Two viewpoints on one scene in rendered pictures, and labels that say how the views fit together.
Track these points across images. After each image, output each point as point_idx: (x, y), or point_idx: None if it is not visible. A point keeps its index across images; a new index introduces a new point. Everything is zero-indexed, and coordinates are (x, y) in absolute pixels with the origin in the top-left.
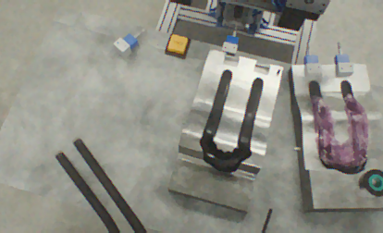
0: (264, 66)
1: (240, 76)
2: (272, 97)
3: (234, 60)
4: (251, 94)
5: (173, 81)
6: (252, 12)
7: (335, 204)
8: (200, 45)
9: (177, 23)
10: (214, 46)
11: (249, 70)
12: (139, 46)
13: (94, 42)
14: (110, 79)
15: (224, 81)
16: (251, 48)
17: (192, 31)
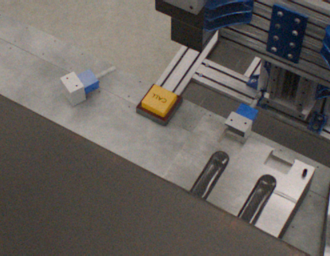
0: (285, 160)
1: (240, 166)
2: (284, 211)
3: (239, 142)
4: (251, 199)
5: (137, 156)
6: (314, 89)
7: None
8: (195, 111)
9: (190, 87)
10: (217, 117)
11: (257, 161)
12: (99, 93)
13: (34, 73)
14: None
15: (213, 169)
16: (309, 155)
17: (213, 105)
